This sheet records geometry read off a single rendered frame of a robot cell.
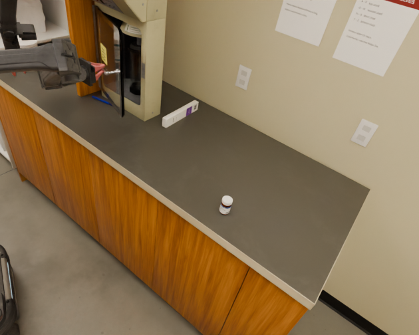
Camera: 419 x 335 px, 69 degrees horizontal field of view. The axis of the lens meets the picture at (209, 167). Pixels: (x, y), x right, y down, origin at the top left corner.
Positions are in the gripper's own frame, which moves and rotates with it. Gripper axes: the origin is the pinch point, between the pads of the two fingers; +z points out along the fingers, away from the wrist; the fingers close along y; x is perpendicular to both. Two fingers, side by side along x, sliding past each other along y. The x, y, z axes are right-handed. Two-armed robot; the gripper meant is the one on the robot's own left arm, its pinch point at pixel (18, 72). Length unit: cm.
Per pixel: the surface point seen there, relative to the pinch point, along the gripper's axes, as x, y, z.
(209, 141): -77, 44, 16
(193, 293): -108, 5, 70
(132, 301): -75, -4, 110
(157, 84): -46, 40, -1
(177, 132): -63, 38, 16
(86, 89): -8.7, 26.6, 12.9
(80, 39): -8.7, 27.0, -12.6
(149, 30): -46, 34, -27
